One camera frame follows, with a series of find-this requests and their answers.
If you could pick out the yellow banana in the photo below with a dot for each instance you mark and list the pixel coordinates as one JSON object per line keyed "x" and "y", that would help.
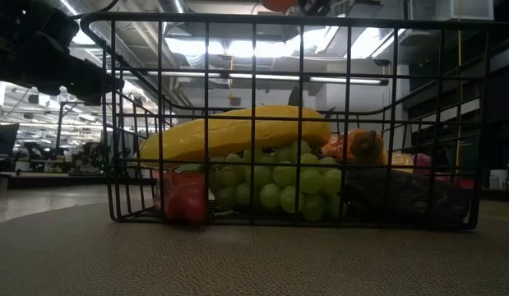
{"x": 237, "y": 131}

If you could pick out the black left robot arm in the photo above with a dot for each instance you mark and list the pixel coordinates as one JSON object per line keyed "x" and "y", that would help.
{"x": 7, "y": 37}

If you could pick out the green grape bunch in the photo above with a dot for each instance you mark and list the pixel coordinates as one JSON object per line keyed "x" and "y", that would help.
{"x": 279, "y": 183}

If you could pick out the orange fruit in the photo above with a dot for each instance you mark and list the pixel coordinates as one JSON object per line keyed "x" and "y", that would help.
{"x": 279, "y": 4}

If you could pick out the slender red chili pepper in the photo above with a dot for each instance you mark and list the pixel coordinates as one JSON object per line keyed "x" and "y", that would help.
{"x": 459, "y": 181}

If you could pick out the dark purple eggplant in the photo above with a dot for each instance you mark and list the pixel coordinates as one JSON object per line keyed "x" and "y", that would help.
{"x": 406, "y": 193}

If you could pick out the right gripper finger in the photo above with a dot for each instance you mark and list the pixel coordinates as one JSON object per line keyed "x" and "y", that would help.
{"x": 316, "y": 6}

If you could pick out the green snake plant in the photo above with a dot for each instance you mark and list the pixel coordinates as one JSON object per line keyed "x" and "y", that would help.
{"x": 294, "y": 96}

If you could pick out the dark monitor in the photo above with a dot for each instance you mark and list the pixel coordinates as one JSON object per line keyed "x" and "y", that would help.
{"x": 3, "y": 137}

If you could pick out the ceiling tube light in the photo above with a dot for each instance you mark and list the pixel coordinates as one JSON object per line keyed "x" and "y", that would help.
{"x": 270, "y": 76}

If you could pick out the long ribbed red pepper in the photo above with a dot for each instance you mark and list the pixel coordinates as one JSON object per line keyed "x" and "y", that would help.
{"x": 184, "y": 197}

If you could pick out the round grey placemat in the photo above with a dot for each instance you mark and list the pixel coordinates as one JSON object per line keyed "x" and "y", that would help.
{"x": 254, "y": 263}

